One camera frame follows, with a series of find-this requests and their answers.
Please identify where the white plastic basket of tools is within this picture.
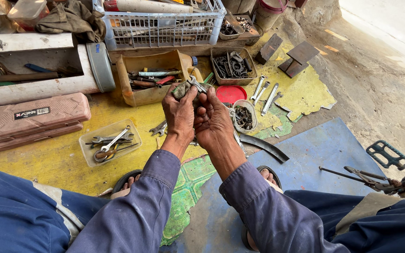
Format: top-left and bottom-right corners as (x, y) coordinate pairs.
(93, 0), (226, 50)

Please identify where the rectangular tray of bike parts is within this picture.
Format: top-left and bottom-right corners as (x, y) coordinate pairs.
(210, 47), (259, 86)

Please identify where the yellow vinyl floor sheet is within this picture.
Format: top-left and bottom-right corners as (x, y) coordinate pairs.
(0, 32), (337, 197)

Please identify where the clear tub of black parts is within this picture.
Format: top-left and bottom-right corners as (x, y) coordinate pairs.
(218, 10), (245, 41)

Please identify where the long silver combination wrench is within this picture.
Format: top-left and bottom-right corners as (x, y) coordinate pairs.
(261, 83), (280, 117)

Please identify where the clear plastic tray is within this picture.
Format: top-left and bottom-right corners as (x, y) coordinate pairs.
(79, 119), (143, 167)

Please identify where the olive cloth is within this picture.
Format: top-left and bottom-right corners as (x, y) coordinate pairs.
(35, 0), (107, 44)

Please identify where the person's left foot in sandal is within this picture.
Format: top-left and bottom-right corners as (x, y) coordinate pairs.
(110, 169), (143, 200)

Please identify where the person's left leg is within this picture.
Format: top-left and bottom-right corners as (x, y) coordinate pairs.
(0, 167), (111, 253)

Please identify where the dark double open-end wrench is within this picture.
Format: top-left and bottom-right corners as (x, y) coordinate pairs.
(85, 132), (135, 145)

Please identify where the white wooden board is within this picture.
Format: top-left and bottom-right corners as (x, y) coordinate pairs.
(0, 32), (75, 54)

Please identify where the slim pink tool case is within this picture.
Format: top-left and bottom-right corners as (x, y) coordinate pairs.
(0, 122), (84, 152)

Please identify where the silver ring spanner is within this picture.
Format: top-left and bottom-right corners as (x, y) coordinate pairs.
(253, 81), (271, 106)
(251, 75), (266, 101)

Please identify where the blue floor mat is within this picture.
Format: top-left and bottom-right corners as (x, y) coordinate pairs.
(160, 117), (386, 253)

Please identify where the white pipe trough of tools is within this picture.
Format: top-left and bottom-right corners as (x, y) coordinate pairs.
(0, 44), (100, 112)

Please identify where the wooden handle screwdriver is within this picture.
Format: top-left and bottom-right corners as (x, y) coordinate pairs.
(95, 143), (139, 159)

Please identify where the bright silver combination wrench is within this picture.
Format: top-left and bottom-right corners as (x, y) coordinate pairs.
(100, 125), (131, 153)

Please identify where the large pink tool case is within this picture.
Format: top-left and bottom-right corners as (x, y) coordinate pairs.
(0, 92), (91, 145)

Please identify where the red round lid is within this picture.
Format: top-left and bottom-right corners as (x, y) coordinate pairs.
(216, 85), (248, 104)

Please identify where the bucket with red rim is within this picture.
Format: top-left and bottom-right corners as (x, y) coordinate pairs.
(253, 0), (289, 33)

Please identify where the rusty metal T-shaped stand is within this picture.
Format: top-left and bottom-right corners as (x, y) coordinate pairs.
(278, 41), (320, 79)

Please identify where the dark metal block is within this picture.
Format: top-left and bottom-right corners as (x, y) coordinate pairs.
(255, 33), (283, 65)

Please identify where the grey round lid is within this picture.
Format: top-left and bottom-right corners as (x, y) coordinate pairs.
(86, 42), (116, 93)

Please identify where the person's leg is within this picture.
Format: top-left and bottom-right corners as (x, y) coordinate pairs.
(0, 167), (111, 253)
(283, 190), (405, 253)

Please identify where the person's right hand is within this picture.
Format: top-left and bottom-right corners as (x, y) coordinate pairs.
(193, 87), (235, 148)

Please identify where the cut yellow jerrycan of tools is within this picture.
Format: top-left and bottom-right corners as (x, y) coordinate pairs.
(115, 49), (204, 107)

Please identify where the person's foot in sandal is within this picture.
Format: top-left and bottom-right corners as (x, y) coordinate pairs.
(241, 165), (283, 252)
(110, 169), (143, 200)

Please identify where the person's right foot in sandal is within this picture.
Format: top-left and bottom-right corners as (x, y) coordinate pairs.
(241, 165), (283, 252)

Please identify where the pair of grey wrenches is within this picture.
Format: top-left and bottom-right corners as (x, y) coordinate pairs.
(149, 120), (168, 137)

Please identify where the small white tub of nuts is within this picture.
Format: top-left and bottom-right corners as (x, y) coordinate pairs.
(231, 99), (258, 134)

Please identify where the black curved rubber strip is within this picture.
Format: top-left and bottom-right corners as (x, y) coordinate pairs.
(239, 134), (290, 164)

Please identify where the wooden tray of small parts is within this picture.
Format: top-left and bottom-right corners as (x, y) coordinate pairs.
(233, 14), (263, 45)

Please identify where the person's right leg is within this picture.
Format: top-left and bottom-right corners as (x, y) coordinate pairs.
(283, 190), (405, 253)

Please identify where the clear plastic container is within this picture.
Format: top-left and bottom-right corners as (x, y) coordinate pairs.
(7, 0), (50, 32)

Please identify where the green patterned vinyl sheet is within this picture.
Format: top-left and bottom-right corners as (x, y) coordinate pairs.
(160, 155), (217, 247)

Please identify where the teal bicycle pedal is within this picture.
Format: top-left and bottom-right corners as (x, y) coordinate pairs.
(366, 140), (405, 169)

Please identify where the bicycle frame with kickstand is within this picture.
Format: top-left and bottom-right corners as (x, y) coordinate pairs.
(319, 151), (405, 202)

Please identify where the grey rag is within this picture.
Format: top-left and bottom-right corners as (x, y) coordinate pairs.
(172, 81), (214, 110)

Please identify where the silver open-end wrench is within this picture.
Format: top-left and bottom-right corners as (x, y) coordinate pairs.
(187, 75), (209, 94)

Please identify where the person's left hand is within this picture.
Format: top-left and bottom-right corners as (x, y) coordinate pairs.
(161, 83), (198, 136)

